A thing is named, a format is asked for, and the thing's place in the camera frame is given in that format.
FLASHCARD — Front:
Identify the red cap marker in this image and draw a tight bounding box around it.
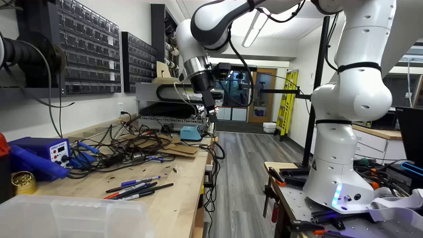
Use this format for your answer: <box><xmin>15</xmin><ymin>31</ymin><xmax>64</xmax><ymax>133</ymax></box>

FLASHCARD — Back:
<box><xmin>105</xmin><ymin>182</ymin><xmax>158</xmax><ymax>199</ymax></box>

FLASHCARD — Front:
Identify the clear plastic box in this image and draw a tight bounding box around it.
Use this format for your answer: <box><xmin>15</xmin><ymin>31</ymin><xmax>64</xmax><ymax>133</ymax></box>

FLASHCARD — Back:
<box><xmin>0</xmin><ymin>195</ymin><xmax>155</xmax><ymax>238</ymax></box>

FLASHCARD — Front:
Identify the blue soldering station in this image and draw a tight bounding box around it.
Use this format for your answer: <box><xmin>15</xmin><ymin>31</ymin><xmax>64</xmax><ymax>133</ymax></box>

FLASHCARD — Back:
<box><xmin>10</xmin><ymin>136</ymin><xmax>71</xmax><ymax>181</ymax></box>

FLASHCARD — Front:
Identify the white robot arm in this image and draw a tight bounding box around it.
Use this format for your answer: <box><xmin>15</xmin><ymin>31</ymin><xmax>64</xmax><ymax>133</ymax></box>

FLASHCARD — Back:
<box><xmin>176</xmin><ymin>0</ymin><xmax>397</xmax><ymax>214</ymax></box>

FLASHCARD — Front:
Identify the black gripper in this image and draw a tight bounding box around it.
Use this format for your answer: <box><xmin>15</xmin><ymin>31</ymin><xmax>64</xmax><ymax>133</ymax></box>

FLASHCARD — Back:
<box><xmin>191</xmin><ymin>71</ymin><xmax>219</xmax><ymax>123</ymax></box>

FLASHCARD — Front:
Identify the wall parts drawer cabinet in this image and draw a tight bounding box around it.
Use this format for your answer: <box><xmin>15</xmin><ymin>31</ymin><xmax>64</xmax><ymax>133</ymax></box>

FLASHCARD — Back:
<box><xmin>56</xmin><ymin>0</ymin><xmax>122</xmax><ymax>95</ymax></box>

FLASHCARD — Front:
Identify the blue cap marker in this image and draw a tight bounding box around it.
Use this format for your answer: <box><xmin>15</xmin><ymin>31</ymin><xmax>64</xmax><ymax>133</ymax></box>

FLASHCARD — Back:
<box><xmin>121</xmin><ymin>176</ymin><xmax>162</xmax><ymax>188</ymax></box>

